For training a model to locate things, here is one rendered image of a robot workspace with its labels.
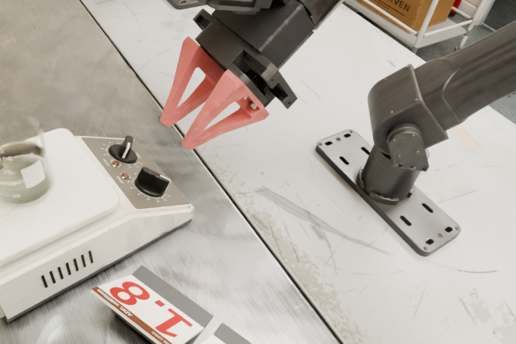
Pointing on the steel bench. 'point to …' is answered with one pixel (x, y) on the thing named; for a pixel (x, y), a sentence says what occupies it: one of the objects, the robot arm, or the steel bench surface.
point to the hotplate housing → (84, 250)
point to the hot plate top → (58, 200)
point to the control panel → (96, 145)
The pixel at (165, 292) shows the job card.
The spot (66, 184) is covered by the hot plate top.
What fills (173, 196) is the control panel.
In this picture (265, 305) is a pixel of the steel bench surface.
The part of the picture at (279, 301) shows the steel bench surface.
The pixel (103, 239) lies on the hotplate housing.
